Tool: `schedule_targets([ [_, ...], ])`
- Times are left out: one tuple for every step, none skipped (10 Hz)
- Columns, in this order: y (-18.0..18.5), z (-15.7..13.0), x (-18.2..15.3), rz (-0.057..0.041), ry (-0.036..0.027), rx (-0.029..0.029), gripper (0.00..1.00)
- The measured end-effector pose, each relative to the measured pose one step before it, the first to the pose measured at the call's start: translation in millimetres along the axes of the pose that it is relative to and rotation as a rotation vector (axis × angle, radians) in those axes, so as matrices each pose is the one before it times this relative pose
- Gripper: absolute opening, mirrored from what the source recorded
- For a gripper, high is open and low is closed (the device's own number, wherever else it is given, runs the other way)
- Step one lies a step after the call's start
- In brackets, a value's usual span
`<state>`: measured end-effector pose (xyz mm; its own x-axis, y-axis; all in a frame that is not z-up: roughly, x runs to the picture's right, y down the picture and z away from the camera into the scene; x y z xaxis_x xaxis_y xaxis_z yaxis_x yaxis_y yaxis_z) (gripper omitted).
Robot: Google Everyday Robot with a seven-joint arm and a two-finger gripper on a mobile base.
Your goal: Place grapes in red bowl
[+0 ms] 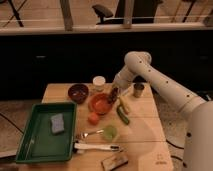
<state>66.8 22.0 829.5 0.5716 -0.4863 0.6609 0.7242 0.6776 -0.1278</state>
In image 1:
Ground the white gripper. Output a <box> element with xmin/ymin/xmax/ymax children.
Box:
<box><xmin>113</xmin><ymin>66</ymin><xmax>135</xmax><ymax>94</ymax></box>

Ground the dark purple grapes bunch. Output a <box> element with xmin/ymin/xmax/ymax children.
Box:
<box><xmin>108</xmin><ymin>87</ymin><xmax>118</xmax><ymax>104</ymax></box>

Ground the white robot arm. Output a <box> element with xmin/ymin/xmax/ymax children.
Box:
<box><xmin>113</xmin><ymin>51</ymin><xmax>213</xmax><ymax>171</ymax></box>

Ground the red bowl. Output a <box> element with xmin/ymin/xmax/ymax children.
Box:
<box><xmin>88</xmin><ymin>93</ymin><xmax>113</xmax><ymax>115</ymax></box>

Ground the dark brown bowl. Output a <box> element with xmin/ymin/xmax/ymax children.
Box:
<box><xmin>68</xmin><ymin>83</ymin><xmax>89</xmax><ymax>104</ymax></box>

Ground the metal cup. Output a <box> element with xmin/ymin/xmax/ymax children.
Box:
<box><xmin>133</xmin><ymin>83</ymin><xmax>144</xmax><ymax>98</ymax></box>

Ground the white lidded jar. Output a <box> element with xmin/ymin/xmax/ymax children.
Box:
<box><xmin>93</xmin><ymin>76</ymin><xmax>106</xmax><ymax>92</ymax></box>

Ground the yellow corn cob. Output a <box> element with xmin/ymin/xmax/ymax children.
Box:
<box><xmin>119</xmin><ymin>96</ymin><xmax>130</xmax><ymax>114</ymax></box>

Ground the green cucumber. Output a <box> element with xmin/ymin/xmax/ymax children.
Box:
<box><xmin>116</xmin><ymin>106</ymin><xmax>130</xmax><ymax>125</ymax></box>

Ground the orange tomato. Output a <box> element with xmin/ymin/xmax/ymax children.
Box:
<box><xmin>88</xmin><ymin>112</ymin><xmax>100</xmax><ymax>125</ymax></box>

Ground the green headed metal spoon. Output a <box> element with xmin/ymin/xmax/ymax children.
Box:
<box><xmin>76</xmin><ymin>125</ymin><xmax>117</xmax><ymax>141</ymax></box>

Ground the black office chair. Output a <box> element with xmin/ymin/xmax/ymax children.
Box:
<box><xmin>92</xmin><ymin>0</ymin><xmax>162</xmax><ymax>25</ymax></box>

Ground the grey blue sponge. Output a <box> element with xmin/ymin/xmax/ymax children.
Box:
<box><xmin>50</xmin><ymin>114</ymin><xmax>65</xmax><ymax>134</ymax></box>

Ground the brown wooden block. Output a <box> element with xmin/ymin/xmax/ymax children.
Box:
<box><xmin>101</xmin><ymin>153</ymin><xmax>128</xmax><ymax>171</ymax></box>

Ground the green plastic tray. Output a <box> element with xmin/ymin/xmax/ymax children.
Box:
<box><xmin>15</xmin><ymin>102</ymin><xmax>77</xmax><ymax>164</ymax></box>

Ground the white handled knife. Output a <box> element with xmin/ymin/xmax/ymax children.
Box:
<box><xmin>74</xmin><ymin>142</ymin><xmax>121</xmax><ymax>151</ymax></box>

